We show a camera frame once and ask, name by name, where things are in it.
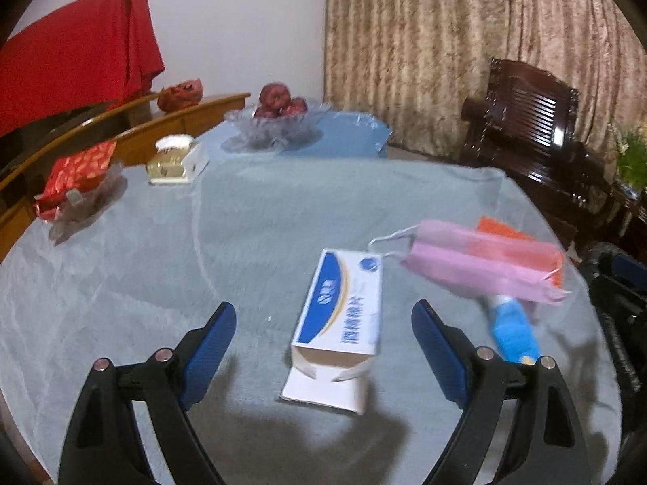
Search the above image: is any pink face mask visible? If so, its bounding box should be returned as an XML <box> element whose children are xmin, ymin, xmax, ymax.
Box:
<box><xmin>368</xmin><ymin>219</ymin><xmax>574</xmax><ymax>306</ymax></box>

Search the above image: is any wooden cabinet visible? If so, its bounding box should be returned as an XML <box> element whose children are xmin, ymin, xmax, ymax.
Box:
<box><xmin>0</xmin><ymin>92</ymin><xmax>252</xmax><ymax>264</ymax></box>

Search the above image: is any beige floral curtain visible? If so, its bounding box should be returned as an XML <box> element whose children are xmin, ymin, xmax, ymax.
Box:
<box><xmin>322</xmin><ymin>0</ymin><xmax>647</xmax><ymax>162</ymax></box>

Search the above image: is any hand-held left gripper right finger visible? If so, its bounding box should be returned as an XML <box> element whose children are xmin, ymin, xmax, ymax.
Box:
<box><xmin>411</xmin><ymin>299</ymin><xmax>592</xmax><ymax>485</ymax></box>

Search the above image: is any glass dish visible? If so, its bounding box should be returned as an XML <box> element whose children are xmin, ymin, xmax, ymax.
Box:
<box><xmin>35</xmin><ymin>162</ymin><xmax>127</xmax><ymax>243</ymax></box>

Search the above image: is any dark wooden side table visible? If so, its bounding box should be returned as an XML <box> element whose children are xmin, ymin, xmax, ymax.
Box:
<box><xmin>601</xmin><ymin>182</ymin><xmax>647</xmax><ymax>249</ymax></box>

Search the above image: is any glass fruit bowl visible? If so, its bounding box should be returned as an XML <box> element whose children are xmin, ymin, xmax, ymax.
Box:
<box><xmin>223</xmin><ymin>97</ymin><xmax>334</xmax><ymax>150</ymax></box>

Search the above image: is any red patterned gift box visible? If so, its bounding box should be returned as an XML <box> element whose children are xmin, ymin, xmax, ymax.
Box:
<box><xmin>34</xmin><ymin>140</ymin><xmax>118</xmax><ymax>221</ymax></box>

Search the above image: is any red pumpkin ornament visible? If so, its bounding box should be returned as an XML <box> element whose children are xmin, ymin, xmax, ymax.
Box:
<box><xmin>156</xmin><ymin>78</ymin><xmax>204</xmax><ymax>113</ymax></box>

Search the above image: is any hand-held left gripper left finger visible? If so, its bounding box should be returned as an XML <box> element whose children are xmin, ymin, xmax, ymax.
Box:
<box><xmin>57</xmin><ymin>302</ymin><xmax>237</xmax><ymax>485</ymax></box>

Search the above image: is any black television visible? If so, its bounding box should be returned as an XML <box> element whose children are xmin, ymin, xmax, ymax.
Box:
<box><xmin>0</xmin><ymin>101</ymin><xmax>127</xmax><ymax>175</ymax></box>

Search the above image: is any blue bottle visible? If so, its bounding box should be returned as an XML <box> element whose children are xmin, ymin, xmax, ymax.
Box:
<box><xmin>485</xmin><ymin>295</ymin><xmax>541</xmax><ymax>365</ymax></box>

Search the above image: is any potted narcissus plant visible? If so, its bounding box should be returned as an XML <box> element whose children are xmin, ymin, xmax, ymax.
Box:
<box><xmin>609</xmin><ymin>124</ymin><xmax>647</xmax><ymax>198</ymax></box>

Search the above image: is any white gold tissue box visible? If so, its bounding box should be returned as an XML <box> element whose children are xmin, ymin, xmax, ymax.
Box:
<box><xmin>146</xmin><ymin>134</ymin><xmax>209</xmax><ymax>185</ymax></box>

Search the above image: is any dark wooden armchair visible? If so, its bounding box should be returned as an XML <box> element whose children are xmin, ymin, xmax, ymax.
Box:
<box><xmin>459</xmin><ymin>58</ymin><xmax>607</xmax><ymax>213</ymax></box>

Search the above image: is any blue tablecloth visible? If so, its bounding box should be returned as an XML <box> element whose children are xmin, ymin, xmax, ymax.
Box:
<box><xmin>195</xmin><ymin>110</ymin><xmax>394</xmax><ymax>160</ymax></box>

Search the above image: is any white and blue carton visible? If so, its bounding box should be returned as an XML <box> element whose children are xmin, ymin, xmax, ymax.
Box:
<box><xmin>280</xmin><ymin>249</ymin><xmax>383</xmax><ymax>415</ymax></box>

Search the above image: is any red cloth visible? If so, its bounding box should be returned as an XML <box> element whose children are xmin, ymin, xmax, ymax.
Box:
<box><xmin>0</xmin><ymin>0</ymin><xmax>165</xmax><ymax>137</ymax></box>

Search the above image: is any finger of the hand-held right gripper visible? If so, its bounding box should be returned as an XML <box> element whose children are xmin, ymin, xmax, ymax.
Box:
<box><xmin>609</xmin><ymin>255</ymin><xmax>647</xmax><ymax>289</ymax></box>
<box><xmin>589</xmin><ymin>273</ymin><xmax>643</xmax><ymax>396</ymax></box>

